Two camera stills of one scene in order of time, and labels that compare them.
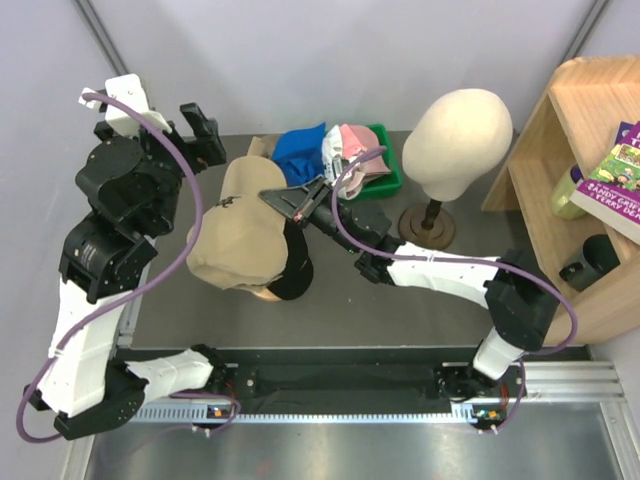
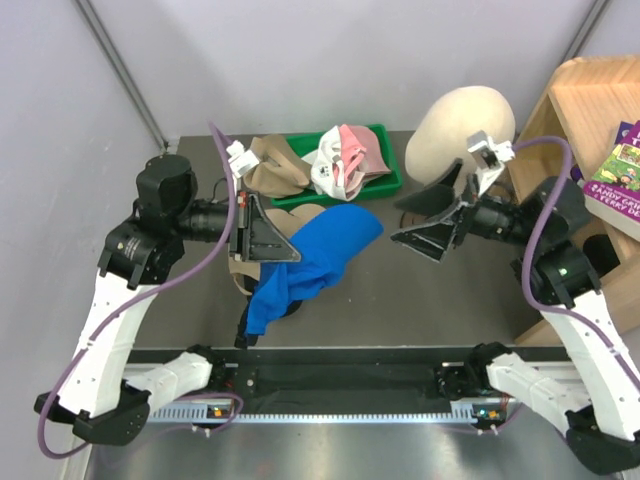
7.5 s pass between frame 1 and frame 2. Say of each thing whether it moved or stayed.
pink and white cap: stayed
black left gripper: moved
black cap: moved
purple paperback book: stayed
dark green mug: stayed
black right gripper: moved
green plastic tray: stayed
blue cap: moved
